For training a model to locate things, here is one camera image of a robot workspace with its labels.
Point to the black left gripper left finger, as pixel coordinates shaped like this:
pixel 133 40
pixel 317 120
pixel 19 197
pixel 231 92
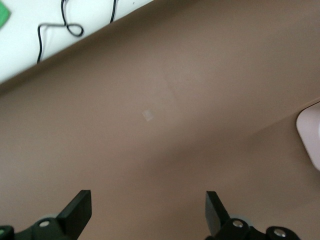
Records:
pixel 75 212

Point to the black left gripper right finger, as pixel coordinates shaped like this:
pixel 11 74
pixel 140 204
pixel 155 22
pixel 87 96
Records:
pixel 215 215

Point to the brown table mat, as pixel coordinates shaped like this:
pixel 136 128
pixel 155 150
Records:
pixel 150 162

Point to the small tape patch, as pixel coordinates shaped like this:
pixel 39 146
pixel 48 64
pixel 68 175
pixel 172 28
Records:
pixel 147 116

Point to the green sheet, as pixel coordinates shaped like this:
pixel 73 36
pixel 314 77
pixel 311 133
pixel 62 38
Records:
pixel 3 12

